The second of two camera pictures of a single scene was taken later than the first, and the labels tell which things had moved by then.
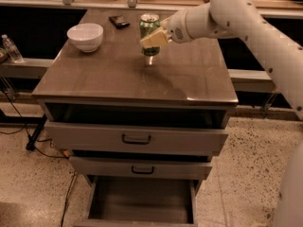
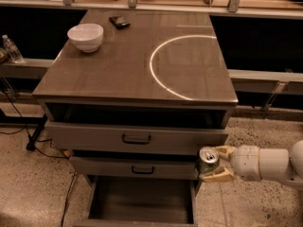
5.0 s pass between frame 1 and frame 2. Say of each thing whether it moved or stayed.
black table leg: stayed
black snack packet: stayed
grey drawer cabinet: stayed
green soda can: moved
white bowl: stayed
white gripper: moved
